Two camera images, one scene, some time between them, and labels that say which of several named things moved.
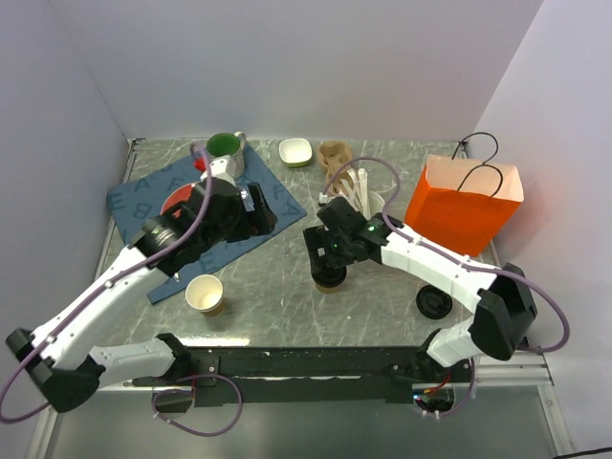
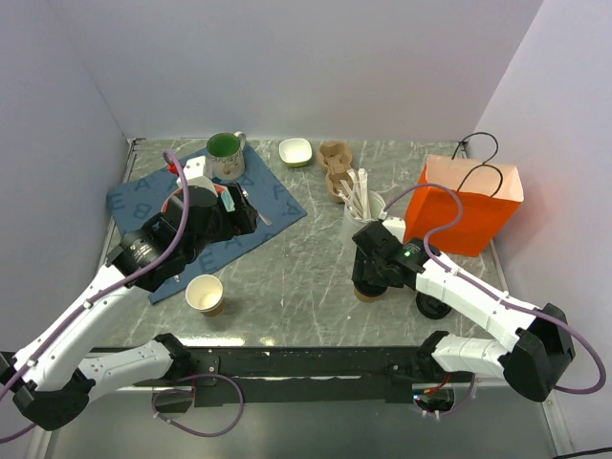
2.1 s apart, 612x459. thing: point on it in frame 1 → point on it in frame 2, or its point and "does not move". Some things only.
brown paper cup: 205,294 does not move
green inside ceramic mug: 229,145 does not move
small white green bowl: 295,152 does not move
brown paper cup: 329,290 → 370,298
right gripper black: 317,237 → 368,273
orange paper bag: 463,204 does not move
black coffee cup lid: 329,276 → 368,289
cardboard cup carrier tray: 333,155 does not move
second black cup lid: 432,302 does not move
